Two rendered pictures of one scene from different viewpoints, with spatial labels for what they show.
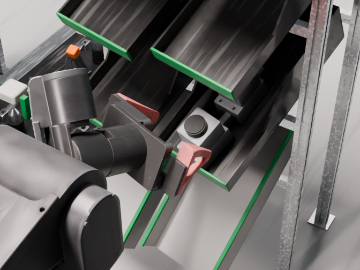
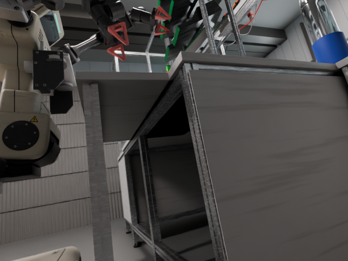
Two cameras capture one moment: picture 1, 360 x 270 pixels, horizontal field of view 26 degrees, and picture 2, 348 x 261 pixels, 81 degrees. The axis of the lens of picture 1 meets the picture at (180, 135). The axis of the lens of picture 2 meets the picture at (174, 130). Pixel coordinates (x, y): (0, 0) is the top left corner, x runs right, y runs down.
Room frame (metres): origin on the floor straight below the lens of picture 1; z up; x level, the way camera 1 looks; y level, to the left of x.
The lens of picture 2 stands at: (-0.04, -0.47, 0.50)
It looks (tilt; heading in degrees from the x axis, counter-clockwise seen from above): 13 degrees up; 36
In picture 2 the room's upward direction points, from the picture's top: 10 degrees counter-clockwise
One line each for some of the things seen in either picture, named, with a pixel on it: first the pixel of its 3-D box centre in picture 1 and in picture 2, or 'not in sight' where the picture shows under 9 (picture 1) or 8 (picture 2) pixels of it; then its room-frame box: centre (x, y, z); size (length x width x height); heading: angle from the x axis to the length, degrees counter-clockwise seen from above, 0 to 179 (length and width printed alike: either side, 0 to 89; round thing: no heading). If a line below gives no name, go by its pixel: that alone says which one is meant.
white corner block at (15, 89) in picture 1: (13, 94); not in sight; (1.18, 0.33, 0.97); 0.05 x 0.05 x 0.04; 59
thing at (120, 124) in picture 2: not in sight; (154, 117); (0.78, 0.24, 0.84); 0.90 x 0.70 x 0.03; 57
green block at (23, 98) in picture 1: (25, 107); not in sight; (1.09, 0.28, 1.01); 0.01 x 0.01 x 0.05; 59
